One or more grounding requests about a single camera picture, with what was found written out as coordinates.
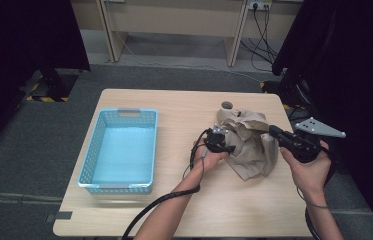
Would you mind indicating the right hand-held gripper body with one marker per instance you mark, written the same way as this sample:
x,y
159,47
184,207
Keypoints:
x,y
302,146

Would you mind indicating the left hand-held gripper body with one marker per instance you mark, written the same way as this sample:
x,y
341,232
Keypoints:
x,y
215,141

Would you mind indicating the beige short-sleeved shirt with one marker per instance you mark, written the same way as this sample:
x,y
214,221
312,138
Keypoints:
x,y
254,150

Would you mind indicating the blue perforated plastic basket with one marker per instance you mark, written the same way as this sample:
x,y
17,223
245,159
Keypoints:
x,y
124,153

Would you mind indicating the person's left hand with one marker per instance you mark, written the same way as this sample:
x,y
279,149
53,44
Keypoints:
x,y
207,161

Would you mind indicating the person's right hand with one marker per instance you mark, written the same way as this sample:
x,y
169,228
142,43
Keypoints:
x,y
310,176

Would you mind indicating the black stand base striped tape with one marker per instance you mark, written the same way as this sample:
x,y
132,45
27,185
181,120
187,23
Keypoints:
x,y
54,83
290,90

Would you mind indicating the black curtain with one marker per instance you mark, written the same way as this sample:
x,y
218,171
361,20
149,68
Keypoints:
x,y
357,66
14,50

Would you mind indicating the white power socket strip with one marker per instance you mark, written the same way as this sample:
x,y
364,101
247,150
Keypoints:
x,y
260,4

